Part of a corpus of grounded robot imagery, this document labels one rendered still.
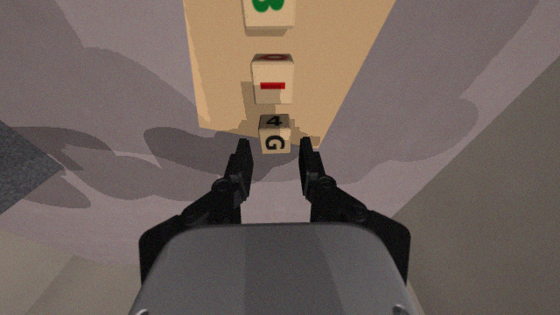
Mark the tan flat mat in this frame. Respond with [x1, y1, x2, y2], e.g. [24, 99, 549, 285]
[183, 0, 396, 149]

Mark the beige letter block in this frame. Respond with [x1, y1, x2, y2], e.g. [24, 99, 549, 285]
[241, 0, 296, 30]
[250, 53, 294, 105]
[258, 114, 291, 154]

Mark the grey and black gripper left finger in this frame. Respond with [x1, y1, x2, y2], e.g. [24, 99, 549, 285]
[138, 138, 254, 286]

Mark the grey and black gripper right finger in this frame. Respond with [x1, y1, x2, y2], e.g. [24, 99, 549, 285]
[298, 136, 410, 286]

